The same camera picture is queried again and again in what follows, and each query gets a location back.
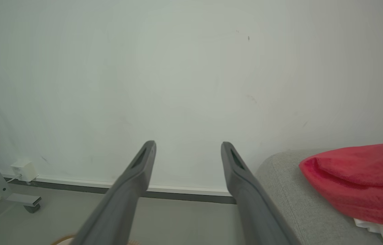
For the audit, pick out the white and black baseboard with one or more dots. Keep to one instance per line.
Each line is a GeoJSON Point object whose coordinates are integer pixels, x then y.
{"type": "Point", "coordinates": [184, 192]}

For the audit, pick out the grey fabric sofa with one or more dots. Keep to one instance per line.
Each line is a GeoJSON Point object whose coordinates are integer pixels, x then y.
{"type": "Point", "coordinates": [286, 197]}

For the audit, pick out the white perforated laundry basket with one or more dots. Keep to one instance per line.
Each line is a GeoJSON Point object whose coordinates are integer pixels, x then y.
{"type": "Point", "coordinates": [63, 241]}

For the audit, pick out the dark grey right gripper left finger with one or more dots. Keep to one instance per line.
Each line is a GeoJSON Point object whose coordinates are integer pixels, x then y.
{"type": "Point", "coordinates": [120, 204]}

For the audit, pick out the white wall socket box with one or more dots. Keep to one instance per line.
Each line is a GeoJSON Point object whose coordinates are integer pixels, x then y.
{"type": "Point", "coordinates": [24, 170]}

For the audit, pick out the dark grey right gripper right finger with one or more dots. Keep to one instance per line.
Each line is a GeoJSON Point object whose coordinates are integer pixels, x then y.
{"type": "Point", "coordinates": [252, 204]}

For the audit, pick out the red clothing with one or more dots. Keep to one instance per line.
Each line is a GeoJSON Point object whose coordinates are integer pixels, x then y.
{"type": "Point", "coordinates": [364, 180]}

